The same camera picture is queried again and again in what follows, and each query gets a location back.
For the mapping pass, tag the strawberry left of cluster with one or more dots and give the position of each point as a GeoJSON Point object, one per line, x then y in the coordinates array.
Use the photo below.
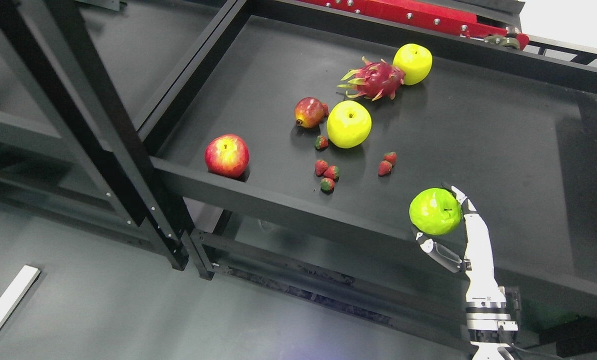
{"type": "Point", "coordinates": [320, 167]}

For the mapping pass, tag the strawberry bottom greenish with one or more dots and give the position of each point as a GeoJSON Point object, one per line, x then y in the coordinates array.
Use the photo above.
{"type": "Point", "coordinates": [327, 185]}

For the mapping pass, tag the white standing desk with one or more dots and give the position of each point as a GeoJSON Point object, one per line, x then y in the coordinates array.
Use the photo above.
{"type": "Point", "coordinates": [16, 290]}

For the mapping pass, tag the red apple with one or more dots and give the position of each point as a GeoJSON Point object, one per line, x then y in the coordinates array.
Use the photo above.
{"type": "Point", "coordinates": [227, 156]}

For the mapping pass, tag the pomegranate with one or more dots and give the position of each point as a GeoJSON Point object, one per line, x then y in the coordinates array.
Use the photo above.
{"type": "Point", "coordinates": [309, 112]}

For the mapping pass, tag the strawberry near yellow apple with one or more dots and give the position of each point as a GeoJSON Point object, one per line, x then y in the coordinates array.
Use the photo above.
{"type": "Point", "coordinates": [321, 143]}

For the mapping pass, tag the green apple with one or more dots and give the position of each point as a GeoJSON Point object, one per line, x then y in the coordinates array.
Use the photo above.
{"type": "Point", "coordinates": [435, 211]}

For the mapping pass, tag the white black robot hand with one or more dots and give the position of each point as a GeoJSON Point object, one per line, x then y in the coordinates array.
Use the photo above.
{"type": "Point", "coordinates": [477, 263]}

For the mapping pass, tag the pink dragon fruit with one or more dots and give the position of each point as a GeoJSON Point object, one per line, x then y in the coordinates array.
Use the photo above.
{"type": "Point", "coordinates": [373, 81]}

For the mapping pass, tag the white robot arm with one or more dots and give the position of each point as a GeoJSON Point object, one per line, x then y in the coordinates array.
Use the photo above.
{"type": "Point", "coordinates": [491, 329]}

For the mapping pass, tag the red metal beam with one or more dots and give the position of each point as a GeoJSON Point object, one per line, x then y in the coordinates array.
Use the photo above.
{"type": "Point", "coordinates": [466, 23]}

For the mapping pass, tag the yellow apple centre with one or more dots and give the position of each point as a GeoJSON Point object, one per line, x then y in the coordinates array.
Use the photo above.
{"type": "Point", "coordinates": [349, 124]}

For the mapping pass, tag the strawberry right lower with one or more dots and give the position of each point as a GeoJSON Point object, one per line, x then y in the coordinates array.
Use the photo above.
{"type": "Point", "coordinates": [385, 168]}

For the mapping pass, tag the strawberry of cluster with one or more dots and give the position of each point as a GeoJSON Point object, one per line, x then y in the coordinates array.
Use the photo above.
{"type": "Point", "coordinates": [320, 167]}
{"type": "Point", "coordinates": [332, 172]}

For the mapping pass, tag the yellow apple far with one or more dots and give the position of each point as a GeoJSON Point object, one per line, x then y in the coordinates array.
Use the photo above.
{"type": "Point", "coordinates": [415, 61]}

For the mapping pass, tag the yellow apple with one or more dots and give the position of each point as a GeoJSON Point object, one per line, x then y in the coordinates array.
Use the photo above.
{"type": "Point", "coordinates": [349, 124]}
{"type": "Point", "coordinates": [415, 61]}

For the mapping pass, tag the strawberry middle of cluster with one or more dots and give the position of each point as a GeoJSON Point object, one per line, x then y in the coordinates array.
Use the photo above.
{"type": "Point", "coordinates": [332, 172]}

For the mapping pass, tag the strawberry right upper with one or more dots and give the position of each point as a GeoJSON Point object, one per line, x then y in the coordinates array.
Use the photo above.
{"type": "Point", "coordinates": [390, 157]}

